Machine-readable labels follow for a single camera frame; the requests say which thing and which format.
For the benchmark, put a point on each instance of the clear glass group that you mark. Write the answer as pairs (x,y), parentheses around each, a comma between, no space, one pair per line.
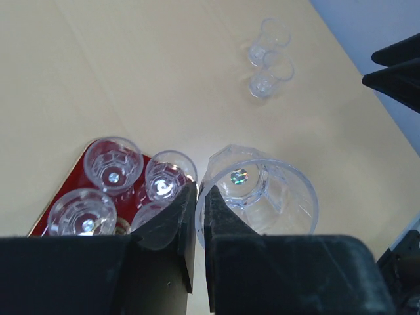
(276,69)
(270,196)
(272,36)

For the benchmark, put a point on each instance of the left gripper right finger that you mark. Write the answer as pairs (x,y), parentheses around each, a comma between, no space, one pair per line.
(249,273)

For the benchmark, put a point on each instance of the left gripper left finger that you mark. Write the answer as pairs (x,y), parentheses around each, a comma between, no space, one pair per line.
(100,274)

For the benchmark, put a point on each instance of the clear glass right group back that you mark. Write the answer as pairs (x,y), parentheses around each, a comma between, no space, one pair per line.
(272,36)

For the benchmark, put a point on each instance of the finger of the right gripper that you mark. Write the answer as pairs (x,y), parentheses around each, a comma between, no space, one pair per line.
(402,51)
(400,82)

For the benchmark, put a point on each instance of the red lacquer tray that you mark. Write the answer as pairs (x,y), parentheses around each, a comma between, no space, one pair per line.
(127,204)

